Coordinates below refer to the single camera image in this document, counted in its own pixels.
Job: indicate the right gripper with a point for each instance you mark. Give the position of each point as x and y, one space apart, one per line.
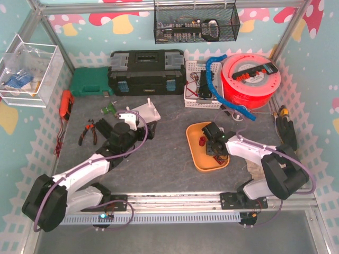
212 149

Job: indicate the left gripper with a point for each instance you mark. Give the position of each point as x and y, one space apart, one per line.
144 133

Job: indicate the white peg base plate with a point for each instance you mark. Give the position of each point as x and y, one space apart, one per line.
147 111

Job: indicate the black ribbed rail block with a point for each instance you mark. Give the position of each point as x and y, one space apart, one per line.
104 128

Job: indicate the green hose nozzle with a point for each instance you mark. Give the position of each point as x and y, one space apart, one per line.
110 109

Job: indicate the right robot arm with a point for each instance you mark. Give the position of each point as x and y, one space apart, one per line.
284 174

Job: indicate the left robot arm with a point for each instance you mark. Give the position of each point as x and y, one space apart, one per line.
52 198

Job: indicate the red cylinder bushing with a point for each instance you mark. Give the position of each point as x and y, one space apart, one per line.
202 141

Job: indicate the orange plastic tray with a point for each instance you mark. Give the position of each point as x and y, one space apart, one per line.
203 162

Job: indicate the beige work glove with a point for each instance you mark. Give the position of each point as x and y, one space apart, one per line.
255 170

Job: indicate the white plastic basket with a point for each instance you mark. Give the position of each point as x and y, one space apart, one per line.
195 69

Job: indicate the black toolbox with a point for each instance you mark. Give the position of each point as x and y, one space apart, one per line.
147 72

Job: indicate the green tool case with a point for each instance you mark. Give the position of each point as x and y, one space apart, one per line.
90 82

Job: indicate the orange multimeter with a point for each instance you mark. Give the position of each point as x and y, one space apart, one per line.
66 104

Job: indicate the red filament spool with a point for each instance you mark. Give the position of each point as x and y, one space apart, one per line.
251 93

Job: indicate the black work glove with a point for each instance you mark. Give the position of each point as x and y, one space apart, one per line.
286 132

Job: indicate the yellow black screwdriver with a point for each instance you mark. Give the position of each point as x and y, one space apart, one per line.
282 112

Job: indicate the black terminal strip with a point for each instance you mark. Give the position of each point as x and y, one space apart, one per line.
266 68

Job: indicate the clear acrylic box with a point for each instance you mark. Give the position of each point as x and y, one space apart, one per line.
43 61

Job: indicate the blue white glove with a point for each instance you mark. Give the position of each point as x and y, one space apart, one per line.
19 79

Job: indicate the orange handled pliers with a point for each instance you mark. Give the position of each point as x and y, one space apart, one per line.
89 127

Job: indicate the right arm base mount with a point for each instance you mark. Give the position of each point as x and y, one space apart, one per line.
239 201

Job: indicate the grey slotted cable duct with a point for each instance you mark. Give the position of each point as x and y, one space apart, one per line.
143 218

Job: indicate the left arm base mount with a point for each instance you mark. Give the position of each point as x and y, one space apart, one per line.
112 207

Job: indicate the black mesh wire basket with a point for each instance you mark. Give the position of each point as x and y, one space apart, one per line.
195 23

